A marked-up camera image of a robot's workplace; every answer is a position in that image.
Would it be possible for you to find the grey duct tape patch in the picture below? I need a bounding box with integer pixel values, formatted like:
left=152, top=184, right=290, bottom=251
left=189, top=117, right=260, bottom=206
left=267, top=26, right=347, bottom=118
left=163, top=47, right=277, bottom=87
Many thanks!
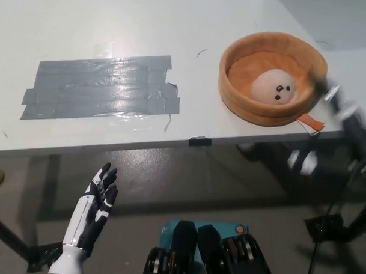
left=17, top=55, right=181, bottom=121

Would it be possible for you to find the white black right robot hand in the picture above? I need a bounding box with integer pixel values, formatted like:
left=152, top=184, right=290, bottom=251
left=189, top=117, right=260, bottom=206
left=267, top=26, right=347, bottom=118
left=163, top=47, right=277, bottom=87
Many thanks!
left=284, top=72, right=366, bottom=178

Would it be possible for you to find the small black tape piece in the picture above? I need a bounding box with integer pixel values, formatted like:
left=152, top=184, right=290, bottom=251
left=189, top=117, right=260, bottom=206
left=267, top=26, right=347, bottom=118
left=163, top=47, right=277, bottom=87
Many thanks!
left=189, top=136, right=213, bottom=148

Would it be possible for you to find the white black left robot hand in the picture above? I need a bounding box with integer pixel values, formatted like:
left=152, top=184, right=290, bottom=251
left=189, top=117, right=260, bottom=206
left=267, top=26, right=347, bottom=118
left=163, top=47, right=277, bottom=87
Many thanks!
left=59, top=162, right=121, bottom=257

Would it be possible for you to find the black metal table leg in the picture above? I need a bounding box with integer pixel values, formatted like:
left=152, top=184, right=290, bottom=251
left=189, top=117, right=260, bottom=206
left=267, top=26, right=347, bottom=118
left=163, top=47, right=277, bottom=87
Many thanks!
left=303, top=193, right=366, bottom=245
left=0, top=205, right=35, bottom=264

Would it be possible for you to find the black cable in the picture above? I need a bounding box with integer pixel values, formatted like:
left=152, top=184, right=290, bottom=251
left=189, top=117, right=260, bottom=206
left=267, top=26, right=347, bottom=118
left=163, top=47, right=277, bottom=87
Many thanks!
left=306, top=237, right=327, bottom=274

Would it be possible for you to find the orange plush basket plate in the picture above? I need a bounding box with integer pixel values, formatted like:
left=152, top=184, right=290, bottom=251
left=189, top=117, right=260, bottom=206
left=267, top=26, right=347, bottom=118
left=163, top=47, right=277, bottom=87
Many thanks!
left=217, top=31, right=330, bottom=139

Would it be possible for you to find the black teal robot torso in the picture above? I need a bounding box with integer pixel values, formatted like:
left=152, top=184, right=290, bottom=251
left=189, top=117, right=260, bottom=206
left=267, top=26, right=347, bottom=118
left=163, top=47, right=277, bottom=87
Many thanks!
left=139, top=216, right=273, bottom=274

